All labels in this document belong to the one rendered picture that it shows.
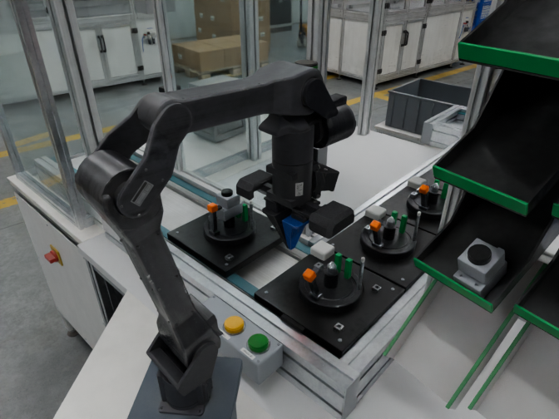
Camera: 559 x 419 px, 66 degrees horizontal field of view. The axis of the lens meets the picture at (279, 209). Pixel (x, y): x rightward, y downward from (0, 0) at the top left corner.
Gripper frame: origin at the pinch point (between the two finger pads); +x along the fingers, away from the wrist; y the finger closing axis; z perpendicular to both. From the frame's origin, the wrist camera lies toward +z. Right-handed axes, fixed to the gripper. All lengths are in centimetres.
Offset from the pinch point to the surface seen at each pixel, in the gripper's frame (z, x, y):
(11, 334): -23, 125, 161
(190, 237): 11, 28, 45
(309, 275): 10.9, 18.5, 4.7
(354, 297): 19.5, 26.4, -1.1
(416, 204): 64, 27, 8
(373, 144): 121, 39, 57
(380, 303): 23.7, 28.4, -5.1
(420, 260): 13.6, 5.6, -15.5
